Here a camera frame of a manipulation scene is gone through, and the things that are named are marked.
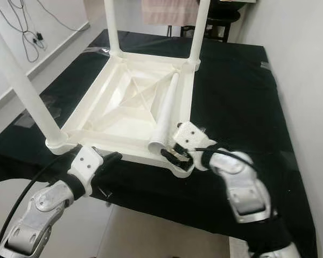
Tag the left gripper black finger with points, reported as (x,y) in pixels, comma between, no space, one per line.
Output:
(112,158)

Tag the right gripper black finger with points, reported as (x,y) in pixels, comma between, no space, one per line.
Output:
(170,155)

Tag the white plastic table top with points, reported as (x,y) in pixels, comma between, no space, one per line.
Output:
(118,107)

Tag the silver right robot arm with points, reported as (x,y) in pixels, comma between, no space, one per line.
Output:
(242,183)

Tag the black tablecloth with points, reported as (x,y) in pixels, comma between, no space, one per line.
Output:
(237,97)

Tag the crumpled clear tape patch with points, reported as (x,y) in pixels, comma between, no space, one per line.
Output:
(27,121)

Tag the clear tape strip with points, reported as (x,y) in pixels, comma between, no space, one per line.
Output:
(96,50)

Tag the small grey tape piece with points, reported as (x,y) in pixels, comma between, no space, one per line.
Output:
(264,64)

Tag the beige fringed cloth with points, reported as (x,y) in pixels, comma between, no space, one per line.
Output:
(167,12)

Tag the black round stool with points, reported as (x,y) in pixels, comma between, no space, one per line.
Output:
(223,19)

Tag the black metal bowl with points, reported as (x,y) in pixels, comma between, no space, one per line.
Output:
(231,4)

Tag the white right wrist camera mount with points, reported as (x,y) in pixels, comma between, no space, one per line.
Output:
(194,137)

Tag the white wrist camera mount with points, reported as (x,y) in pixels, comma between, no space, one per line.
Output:
(194,137)
(83,164)

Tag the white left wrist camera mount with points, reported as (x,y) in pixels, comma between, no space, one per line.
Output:
(83,164)

